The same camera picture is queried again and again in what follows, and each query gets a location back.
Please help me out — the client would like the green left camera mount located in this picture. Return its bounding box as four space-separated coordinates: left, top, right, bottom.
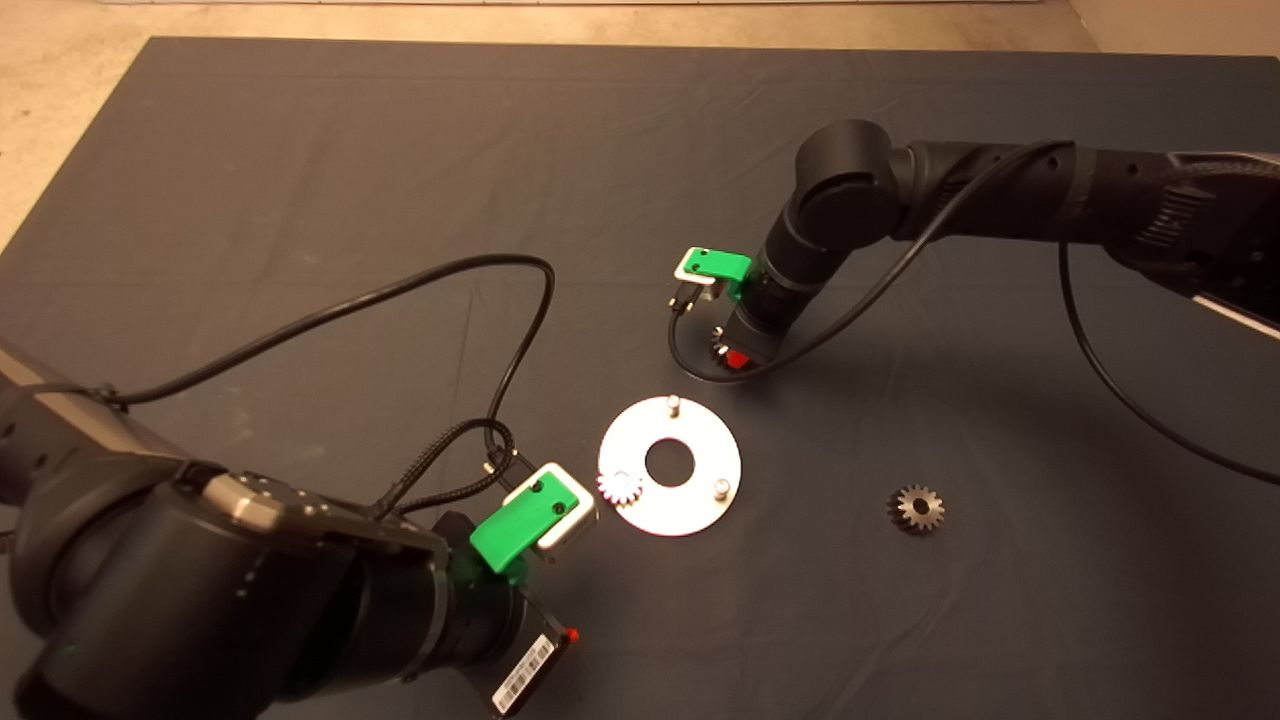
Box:
470 487 568 586

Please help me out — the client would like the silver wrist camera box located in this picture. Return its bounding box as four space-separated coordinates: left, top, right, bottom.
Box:
673 248 726 293
503 462 599 554

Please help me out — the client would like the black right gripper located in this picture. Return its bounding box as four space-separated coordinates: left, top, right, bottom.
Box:
722 258 801 374

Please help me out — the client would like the round metal carrier plate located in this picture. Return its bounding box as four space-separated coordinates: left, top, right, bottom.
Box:
598 396 743 537

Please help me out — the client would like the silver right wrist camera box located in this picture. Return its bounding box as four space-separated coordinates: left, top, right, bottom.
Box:
673 248 726 293

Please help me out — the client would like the braided black left cable loop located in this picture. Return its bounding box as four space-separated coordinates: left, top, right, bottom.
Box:
370 418 517 522

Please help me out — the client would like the black right camera cable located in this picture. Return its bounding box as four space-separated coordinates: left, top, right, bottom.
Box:
667 140 1280 489

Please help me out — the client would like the dark grey table cloth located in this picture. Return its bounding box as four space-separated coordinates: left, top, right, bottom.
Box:
0 38 1280 720

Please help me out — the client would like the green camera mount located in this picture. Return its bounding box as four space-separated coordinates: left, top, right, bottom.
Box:
686 248 753 301
470 487 568 586

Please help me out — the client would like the green right camera mount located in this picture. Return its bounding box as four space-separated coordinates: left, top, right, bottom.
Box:
686 248 753 301

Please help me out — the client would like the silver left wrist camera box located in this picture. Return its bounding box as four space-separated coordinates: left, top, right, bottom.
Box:
503 462 599 554

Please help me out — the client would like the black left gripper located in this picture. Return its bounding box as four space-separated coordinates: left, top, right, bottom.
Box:
440 512 582 719

